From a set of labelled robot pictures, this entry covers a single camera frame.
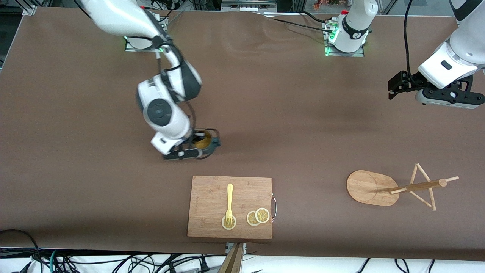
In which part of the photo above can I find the black right base cable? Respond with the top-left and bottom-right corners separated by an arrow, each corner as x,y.
142,0 -> 184,21

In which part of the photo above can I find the teal cup with yellow inside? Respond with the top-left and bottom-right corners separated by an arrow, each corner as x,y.
192,130 -> 221,151

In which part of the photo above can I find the yellow plastic fork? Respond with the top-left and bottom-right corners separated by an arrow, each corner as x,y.
225,184 -> 234,226

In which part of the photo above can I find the white power strip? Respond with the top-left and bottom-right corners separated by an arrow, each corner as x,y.
221,0 -> 278,12

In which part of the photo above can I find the wooden cup rack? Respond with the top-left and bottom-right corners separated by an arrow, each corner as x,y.
346,163 -> 460,212

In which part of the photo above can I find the black looped cable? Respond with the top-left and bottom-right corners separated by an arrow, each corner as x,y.
0,229 -> 42,273

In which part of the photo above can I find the wooden beam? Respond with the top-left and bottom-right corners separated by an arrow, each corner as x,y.
218,243 -> 244,273

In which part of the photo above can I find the colourful background item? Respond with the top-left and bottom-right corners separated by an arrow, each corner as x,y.
313,0 -> 341,11

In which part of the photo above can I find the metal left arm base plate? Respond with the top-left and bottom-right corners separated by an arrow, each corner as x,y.
324,21 -> 365,57

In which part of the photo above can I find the black cable on table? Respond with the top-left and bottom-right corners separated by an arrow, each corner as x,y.
261,11 -> 336,35

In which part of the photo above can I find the tangled black cable bundle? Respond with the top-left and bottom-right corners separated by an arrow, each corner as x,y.
59,253 -> 213,273

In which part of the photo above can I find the wooden cutting board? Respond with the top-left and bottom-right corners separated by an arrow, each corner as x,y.
187,175 -> 277,240

